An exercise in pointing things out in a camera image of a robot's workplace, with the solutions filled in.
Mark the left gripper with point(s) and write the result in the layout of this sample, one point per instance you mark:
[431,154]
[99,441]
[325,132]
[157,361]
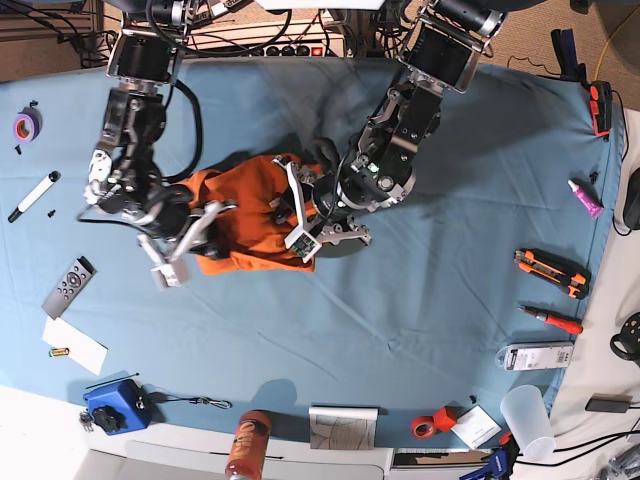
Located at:
[312,198]

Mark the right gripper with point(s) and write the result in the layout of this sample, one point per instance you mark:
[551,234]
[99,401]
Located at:
[172,229]

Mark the orange t-shirt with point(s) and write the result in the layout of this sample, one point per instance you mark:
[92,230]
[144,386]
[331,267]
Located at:
[255,241]

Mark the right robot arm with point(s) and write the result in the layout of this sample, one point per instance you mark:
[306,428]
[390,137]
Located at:
[124,181]

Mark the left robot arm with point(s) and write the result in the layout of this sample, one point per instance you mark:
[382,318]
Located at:
[441,53]

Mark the grey remote control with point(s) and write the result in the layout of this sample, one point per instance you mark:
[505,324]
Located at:
[72,282]

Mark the black zip tie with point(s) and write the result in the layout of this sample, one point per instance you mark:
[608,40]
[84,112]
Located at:
[112,381]

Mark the black power strip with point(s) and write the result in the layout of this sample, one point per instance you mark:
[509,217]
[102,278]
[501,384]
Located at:
[313,49]

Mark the black white marker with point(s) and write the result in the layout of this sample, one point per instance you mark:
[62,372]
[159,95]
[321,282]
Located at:
[40,189]

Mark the white paper card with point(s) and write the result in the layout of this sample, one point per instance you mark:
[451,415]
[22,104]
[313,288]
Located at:
[84,350]

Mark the blue box with knob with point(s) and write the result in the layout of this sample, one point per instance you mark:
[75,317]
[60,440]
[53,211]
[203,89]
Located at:
[119,407]

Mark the orange drink bottle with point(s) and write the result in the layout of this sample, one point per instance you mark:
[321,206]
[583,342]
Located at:
[248,451]

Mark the gold AA battery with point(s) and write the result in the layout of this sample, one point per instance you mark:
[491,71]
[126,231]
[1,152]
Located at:
[59,352]

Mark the blue table cloth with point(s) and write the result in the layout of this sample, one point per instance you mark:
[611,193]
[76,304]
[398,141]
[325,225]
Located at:
[408,324]

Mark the grey notebook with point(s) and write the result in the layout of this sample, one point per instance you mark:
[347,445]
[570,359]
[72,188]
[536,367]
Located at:
[342,428]

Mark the purple tape roll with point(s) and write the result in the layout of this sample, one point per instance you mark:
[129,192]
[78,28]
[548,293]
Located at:
[27,125]

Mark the red tape roll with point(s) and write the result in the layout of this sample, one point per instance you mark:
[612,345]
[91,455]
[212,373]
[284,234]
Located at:
[423,427]

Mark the red plastic block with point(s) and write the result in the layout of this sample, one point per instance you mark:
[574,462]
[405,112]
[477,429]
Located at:
[444,419]

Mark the white paper leaflet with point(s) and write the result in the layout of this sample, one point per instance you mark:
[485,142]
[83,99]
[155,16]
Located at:
[475,428]

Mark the orange black utility knife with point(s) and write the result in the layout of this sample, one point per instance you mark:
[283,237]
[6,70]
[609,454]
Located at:
[568,276]

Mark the packaged bit set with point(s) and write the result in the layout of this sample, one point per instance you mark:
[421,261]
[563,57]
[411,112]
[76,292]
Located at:
[535,356]

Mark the red screwdriver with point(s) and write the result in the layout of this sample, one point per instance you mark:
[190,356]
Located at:
[569,325]

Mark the purple glue tube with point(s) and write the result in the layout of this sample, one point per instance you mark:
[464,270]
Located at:
[591,205]

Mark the translucent plastic cup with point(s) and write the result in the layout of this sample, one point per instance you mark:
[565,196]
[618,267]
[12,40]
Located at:
[524,412]

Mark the blue black table clamp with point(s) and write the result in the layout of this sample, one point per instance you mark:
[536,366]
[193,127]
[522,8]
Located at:
[563,42]

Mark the orange black table clamp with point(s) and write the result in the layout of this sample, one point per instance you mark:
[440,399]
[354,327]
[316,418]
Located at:
[601,100]

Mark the blue bar clamp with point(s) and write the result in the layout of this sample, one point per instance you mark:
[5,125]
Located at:
[500,463]

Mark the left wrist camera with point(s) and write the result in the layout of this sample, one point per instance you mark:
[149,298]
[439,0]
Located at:
[302,244]

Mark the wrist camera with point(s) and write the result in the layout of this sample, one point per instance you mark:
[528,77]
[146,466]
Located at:
[302,244]
[170,275]

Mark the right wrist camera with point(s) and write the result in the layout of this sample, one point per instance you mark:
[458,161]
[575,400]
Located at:
[170,275]

